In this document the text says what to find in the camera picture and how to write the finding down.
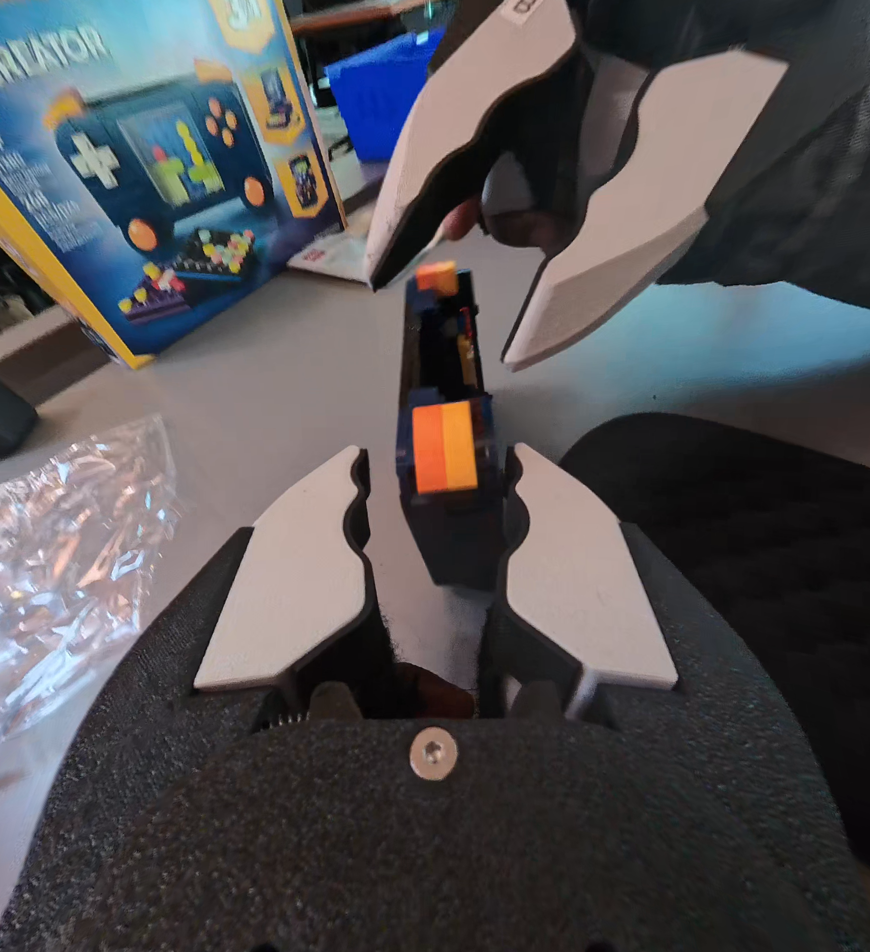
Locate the colourful toy brick set box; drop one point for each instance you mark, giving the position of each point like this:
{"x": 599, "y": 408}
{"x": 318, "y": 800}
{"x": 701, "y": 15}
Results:
{"x": 145, "y": 163}

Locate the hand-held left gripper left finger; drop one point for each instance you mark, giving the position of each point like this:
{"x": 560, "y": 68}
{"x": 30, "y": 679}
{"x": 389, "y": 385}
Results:
{"x": 286, "y": 587}

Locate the dark blue toy brick model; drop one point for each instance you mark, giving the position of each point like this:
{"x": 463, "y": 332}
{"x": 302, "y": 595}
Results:
{"x": 446, "y": 446}

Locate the large clear plastic bag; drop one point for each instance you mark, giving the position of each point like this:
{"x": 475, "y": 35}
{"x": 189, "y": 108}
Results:
{"x": 55, "y": 580}

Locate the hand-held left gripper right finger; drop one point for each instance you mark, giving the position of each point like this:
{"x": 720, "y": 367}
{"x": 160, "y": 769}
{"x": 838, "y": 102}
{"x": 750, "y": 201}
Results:
{"x": 584, "y": 595}

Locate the black wrist rest cushion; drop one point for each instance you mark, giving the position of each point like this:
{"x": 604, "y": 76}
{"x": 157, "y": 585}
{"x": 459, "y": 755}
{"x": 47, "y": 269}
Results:
{"x": 762, "y": 595}

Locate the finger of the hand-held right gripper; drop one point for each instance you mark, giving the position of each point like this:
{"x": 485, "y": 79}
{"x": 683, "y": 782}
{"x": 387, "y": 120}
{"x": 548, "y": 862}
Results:
{"x": 465, "y": 111}
{"x": 665, "y": 186}

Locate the person's right hand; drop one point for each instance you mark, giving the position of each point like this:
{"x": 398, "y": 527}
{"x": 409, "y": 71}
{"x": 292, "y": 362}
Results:
{"x": 532, "y": 232}

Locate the white instruction booklet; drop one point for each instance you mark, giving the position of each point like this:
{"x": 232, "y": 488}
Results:
{"x": 331, "y": 256}

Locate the blue plastic bin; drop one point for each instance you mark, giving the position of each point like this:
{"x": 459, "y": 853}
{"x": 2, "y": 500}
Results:
{"x": 375, "y": 104}

